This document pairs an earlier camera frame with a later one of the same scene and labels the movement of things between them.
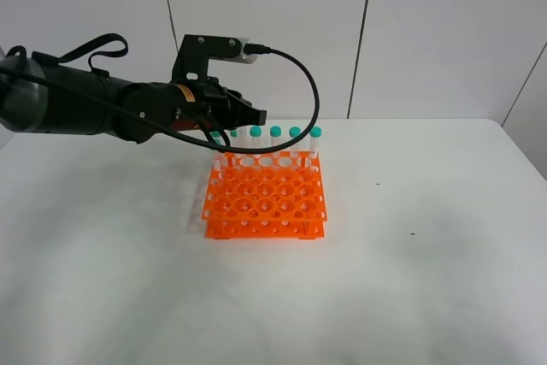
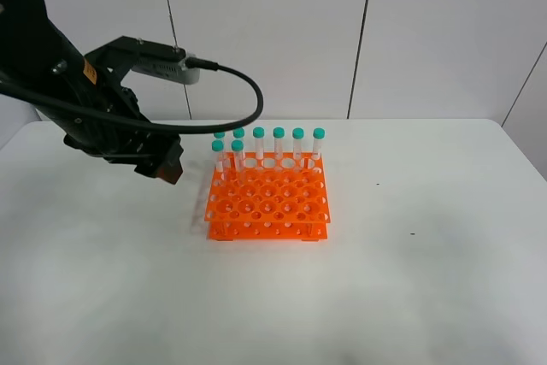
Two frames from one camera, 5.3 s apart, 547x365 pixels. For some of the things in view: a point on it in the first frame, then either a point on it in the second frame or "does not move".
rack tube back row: (233, 133) to (238, 133)
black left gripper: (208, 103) to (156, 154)
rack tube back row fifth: (294, 147) does not move
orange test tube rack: (264, 195) does not move
